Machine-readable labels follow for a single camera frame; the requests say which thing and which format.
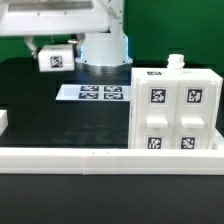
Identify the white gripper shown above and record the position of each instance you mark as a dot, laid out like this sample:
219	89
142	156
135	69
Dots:
51	17

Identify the white cabinet top block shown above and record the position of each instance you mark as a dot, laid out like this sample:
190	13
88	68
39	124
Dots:
56	58

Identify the white cabinet body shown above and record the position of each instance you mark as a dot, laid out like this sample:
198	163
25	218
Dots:
174	71

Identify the white cabinet door panel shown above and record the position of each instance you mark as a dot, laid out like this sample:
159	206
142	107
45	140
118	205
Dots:
158	98

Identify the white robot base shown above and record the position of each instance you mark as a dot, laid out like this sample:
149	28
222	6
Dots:
106	52

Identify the white fiducial marker sheet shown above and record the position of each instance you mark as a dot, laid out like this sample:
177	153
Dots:
108	93

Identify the small white block left edge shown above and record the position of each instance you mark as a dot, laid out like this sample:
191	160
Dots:
3	121

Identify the white obstacle frame wall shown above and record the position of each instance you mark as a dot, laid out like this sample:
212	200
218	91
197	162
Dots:
113	161

